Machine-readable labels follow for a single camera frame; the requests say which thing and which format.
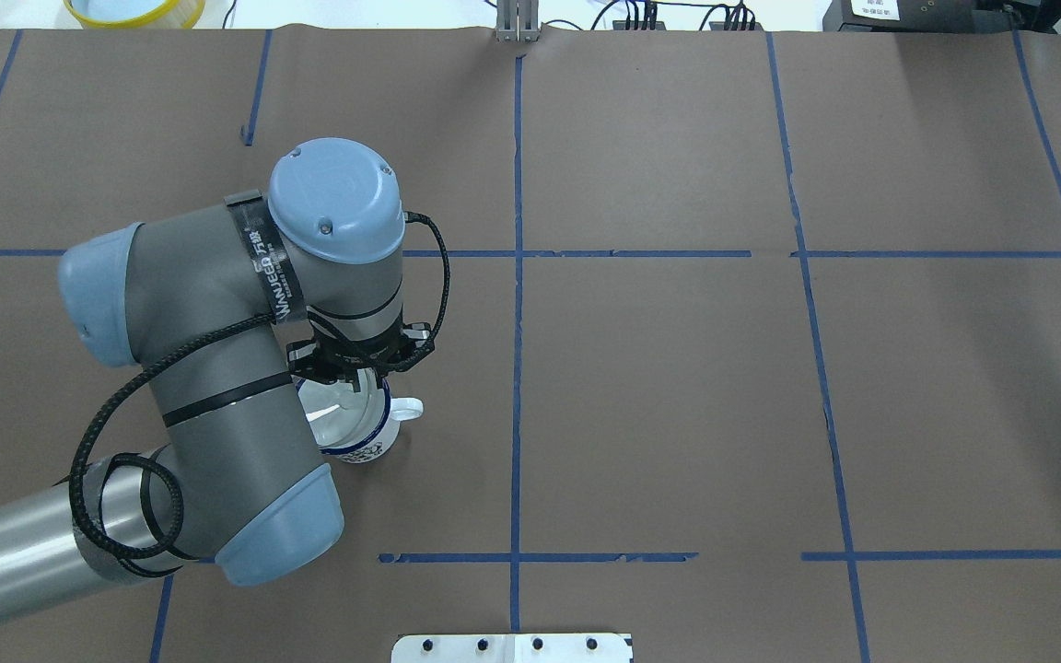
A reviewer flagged white enamel mug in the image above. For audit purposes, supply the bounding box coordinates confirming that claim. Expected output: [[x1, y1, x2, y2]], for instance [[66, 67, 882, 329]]
[[297, 369, 425, 463]]

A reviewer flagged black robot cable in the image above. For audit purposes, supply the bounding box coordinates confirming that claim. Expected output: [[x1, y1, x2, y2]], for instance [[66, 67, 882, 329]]
[[0, 212, 451, 646]]

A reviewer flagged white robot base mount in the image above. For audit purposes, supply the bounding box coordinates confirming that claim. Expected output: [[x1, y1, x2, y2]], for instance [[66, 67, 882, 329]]
[[389, 631, 634, 662]]

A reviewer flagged black power supply box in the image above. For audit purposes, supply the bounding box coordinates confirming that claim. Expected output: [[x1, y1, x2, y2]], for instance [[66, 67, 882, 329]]
[[821, 1, 1014, 34]]

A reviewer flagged clear glass funnel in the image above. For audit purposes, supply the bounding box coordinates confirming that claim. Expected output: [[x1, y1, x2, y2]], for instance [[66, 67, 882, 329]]
[[297, 369, 388, 446]]

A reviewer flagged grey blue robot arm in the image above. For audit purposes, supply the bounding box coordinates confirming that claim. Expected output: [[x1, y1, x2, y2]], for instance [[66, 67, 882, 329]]
[[0, 137, 439, 625]]

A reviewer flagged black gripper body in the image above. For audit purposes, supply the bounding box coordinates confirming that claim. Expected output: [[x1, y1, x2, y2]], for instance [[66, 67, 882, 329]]
[[286, 320, 437, 386]]

